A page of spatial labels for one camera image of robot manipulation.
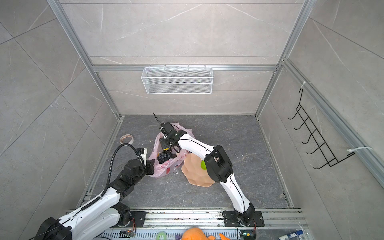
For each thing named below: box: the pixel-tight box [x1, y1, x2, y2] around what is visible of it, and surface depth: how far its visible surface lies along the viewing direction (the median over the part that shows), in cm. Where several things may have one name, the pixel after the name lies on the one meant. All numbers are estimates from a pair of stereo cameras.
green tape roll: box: [156, 231, 168, 240], surface depth 71 cm
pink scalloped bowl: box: [181, 152, 216, 187], surface depth 90 cm
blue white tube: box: [278, 230, 304, 240], surface depth 70 cm
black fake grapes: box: [156, 150, 172, 164], surface depth 94 cm
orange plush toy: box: [181, 227, 230, 240], surface depth 64 cm
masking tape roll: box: [119, 134, 134, 145], surface depth 106 cm
